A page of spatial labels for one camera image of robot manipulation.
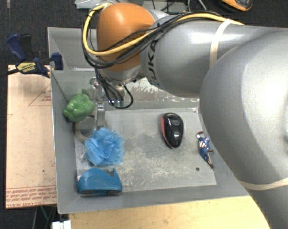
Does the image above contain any green toy fist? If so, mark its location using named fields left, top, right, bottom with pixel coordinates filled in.
left=63, top=93, right=96, bottom=123

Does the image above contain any blue mesh bath sponge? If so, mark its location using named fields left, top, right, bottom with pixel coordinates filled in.
left=83, top=127, right=125, bottom=167

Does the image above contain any pale translucent ring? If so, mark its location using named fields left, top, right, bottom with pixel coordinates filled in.
left=74, top=114, right=108, bottom=144

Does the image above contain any grey metal bin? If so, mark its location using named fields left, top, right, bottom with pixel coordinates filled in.
left=47, top=27, right=250, bottom=215

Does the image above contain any brown cardboard board red print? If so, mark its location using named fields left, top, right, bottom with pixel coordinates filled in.
left=5, top=64, right=58, bottom=209

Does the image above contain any blue and red toy figure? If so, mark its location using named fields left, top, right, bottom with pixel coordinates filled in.
left=195, top=131, right=215, bottom=169

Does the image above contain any black and red computer mouse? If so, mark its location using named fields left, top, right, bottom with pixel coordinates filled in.
left=160, top=112, right=185, bottom=150

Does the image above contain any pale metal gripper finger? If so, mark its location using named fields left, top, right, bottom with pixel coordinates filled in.
left=97, top=83, right=105, bottom=103
left=95, top=103, right=107, bottom=131

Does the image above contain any blue tape dispenser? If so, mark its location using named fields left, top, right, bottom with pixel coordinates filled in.
left=76, top=167, right=123, bottom=196

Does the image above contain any clear glass bottle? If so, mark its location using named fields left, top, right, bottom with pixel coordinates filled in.
left=82, top=77, right=99, bottom=102

